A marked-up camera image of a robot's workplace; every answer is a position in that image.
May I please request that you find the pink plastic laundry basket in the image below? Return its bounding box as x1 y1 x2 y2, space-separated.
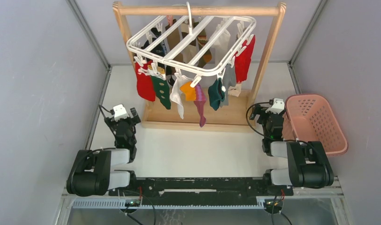
282 94 348 157

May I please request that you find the grey sock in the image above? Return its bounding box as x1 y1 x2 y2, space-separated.
220 64 236 107

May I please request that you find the orange pink purple sock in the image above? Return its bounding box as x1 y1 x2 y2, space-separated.
180 82 206 128

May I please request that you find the white plastic clip hanger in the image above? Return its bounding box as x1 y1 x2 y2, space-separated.
125 4 256 87

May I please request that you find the red fuzzy sock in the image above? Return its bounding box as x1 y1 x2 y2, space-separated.
135 60 156 102
235 35 256 83

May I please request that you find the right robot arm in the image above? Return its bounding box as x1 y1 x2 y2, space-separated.
245 102 334 195

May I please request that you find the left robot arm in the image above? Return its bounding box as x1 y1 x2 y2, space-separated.
66 104 141 197

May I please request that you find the green dotted sock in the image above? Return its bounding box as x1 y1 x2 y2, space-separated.
148 67 171 110

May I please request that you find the dark green reindeer sock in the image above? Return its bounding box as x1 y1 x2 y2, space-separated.
208 78 225 111

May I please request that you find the black patterned sock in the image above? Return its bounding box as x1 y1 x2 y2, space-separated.
150 27 175 86

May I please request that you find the brown striped sock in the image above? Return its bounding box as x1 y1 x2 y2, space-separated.
196 29 213 68

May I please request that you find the white cream sock back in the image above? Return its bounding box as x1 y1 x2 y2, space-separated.
211 29 231 66

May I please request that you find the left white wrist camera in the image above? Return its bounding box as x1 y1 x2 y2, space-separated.
113 104 129 121

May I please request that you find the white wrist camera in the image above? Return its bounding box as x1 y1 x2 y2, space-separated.
113 104 129 121
266 98 285 114

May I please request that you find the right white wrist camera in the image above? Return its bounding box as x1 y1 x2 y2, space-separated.
266 98 285 114

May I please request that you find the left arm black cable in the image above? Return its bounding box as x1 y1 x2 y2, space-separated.
99 105 114 120

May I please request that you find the wooden hanger rack frame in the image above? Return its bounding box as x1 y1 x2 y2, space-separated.
113 1 286 132

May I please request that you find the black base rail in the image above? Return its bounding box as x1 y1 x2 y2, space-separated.
108 177 294 206

